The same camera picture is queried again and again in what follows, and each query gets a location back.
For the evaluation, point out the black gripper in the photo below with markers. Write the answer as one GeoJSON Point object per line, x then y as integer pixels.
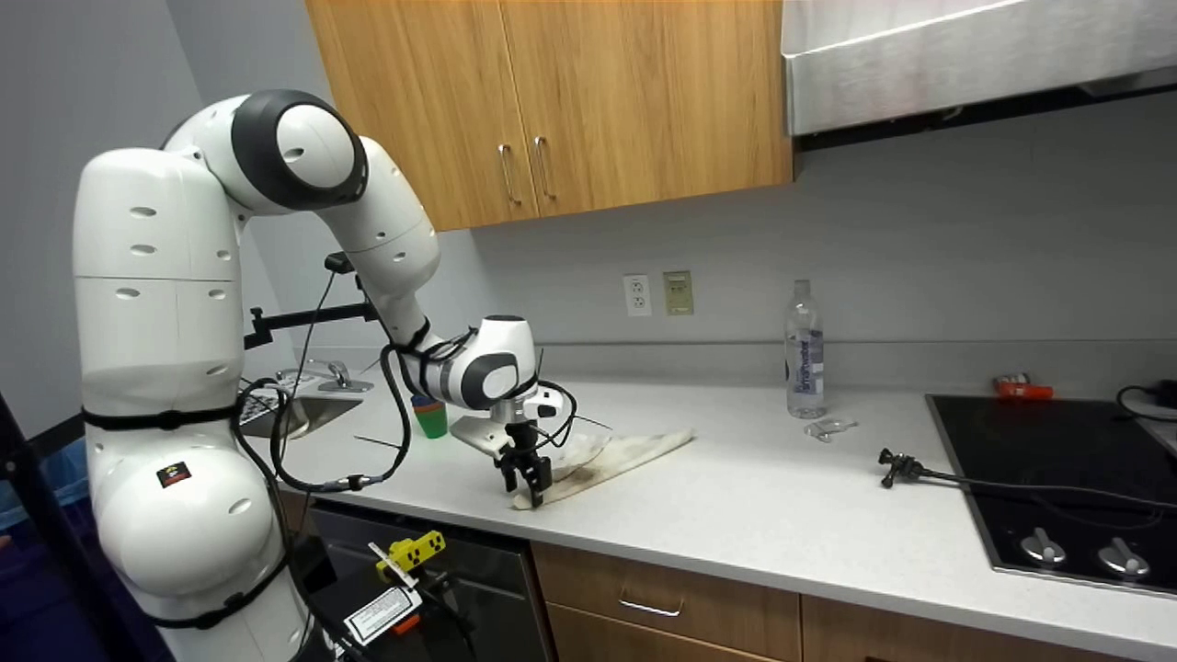
{"type": "Point", "coordinates": [523, 442]}

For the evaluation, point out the stained beige cloth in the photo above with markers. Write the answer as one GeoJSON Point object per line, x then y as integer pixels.
{"type": "Point", "coordinates": [611, 459]}

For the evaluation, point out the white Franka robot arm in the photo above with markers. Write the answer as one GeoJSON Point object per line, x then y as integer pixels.
{"type": "Point", "coordinates": [161, 306]}

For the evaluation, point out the green plastic cup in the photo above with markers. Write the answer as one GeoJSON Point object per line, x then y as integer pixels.
{"type": "Point", "coordinates": [432, 425]}

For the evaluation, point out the black dishwasher front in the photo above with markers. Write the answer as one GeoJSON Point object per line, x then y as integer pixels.
{"type": "Point", "coordinates": [490, 589]}

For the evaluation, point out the blue plastic cup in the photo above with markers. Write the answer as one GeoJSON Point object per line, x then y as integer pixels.
{"type": "Point", "coordinates": [419, 400]}

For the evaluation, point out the yellow clamp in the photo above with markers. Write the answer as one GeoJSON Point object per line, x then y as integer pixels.
{"type": "Point", "coordinates": [412, 554]}

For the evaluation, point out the silver box device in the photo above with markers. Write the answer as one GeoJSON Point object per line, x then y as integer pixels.
{"type": "Point", "coordinates": [385, 616]}

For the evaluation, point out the wooden drawer front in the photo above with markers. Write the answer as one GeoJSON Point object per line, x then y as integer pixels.
{"type": "Point", "coordinates": [932, 644]}
{"type": "Point", "coordinates": [684, 589]}

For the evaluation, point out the chrome faucet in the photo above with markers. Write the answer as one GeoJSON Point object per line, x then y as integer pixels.
{"type": "Point", "coordinates": [344, 381]}

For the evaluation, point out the steel sink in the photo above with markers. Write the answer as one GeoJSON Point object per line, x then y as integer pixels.
{"type": "Point", "coordinates": [305, 414]}

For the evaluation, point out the clear plastic water bottle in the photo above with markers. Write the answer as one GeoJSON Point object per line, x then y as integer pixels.
{"type": "Point", "coordinates": [807, 355]}

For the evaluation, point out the small clear plastic item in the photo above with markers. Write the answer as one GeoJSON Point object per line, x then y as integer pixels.
{"type": "Point", "coordinates": [834, 427]}

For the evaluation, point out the wooden upper cabinet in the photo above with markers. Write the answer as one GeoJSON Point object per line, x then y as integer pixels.
{"type": "Point", "coordinates": [588, 97]}

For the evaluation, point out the small red orange object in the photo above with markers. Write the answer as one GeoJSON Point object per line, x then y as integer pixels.
{"type": "Point", "coordinates": [1021, 387]}

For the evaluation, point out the silver cooktop knob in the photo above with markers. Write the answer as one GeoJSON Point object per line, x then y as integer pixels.
{"type": "Point", "coordinates": [1042, 550]}
{"type": "Point", "coordinates": [1124, 560]}

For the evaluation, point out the black tool tray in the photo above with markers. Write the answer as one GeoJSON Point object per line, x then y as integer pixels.
{"type": "Point", "coordinates": [1067, 471]}

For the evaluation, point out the steel range hood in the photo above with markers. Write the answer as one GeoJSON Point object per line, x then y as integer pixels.
{"type": "Point", "coordinates": [978, 61]}

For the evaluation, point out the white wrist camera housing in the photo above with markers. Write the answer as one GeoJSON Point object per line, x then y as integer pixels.
{"type": "Point", "coordinates": [478, 437]}

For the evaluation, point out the white wall power outlet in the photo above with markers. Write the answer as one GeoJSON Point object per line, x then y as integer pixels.
{"type": "Point", "coordinates": [636, 297]}

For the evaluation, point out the beige wall switch plate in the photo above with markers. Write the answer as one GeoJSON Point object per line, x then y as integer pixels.
{"type": "Point", "coordinates": [677, 294]}

